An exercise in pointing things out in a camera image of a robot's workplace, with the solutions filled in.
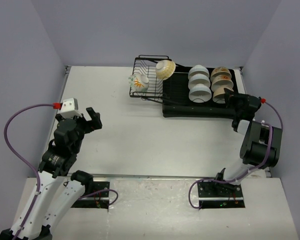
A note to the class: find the yellow patterned bowl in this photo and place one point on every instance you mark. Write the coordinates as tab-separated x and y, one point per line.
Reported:
164	69

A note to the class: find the white bowl front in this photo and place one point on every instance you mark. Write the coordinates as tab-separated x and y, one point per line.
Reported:
200	93

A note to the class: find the beige floral bowl front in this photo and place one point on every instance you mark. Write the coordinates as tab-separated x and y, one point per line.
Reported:
219	94

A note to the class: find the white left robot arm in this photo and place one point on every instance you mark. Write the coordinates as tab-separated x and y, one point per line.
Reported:
42	212

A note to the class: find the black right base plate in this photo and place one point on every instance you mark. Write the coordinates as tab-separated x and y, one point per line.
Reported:
214	195

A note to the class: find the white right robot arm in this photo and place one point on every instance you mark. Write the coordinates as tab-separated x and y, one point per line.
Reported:
261	144

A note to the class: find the white bowl back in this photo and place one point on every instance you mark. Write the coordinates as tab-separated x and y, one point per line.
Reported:
198	69

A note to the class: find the black wire dish rack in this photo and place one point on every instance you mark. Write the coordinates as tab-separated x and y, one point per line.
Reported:
146	65

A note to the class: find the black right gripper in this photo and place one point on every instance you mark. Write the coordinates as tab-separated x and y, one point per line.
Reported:
232	97

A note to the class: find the beige floral bowl back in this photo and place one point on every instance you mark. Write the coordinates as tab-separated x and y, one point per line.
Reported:
220	71

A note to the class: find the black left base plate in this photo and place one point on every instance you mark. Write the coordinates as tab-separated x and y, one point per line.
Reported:
97	201

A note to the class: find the white bowl middle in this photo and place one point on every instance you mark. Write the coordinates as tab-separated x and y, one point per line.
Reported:
198	79

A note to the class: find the black dish drying tray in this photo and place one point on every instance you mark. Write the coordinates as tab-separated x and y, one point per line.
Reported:
177	86

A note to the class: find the beige floral bowl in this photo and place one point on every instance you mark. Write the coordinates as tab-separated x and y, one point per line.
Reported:
221	80
219	94
220	71

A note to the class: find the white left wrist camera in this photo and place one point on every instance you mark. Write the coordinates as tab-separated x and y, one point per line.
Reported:
70	108

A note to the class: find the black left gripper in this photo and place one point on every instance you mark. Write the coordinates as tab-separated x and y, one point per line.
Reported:
91	125

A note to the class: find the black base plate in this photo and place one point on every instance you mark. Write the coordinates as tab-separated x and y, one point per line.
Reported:
214	195
97	201

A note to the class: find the white green floral bowl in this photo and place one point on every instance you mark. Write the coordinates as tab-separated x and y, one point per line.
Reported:
138	82

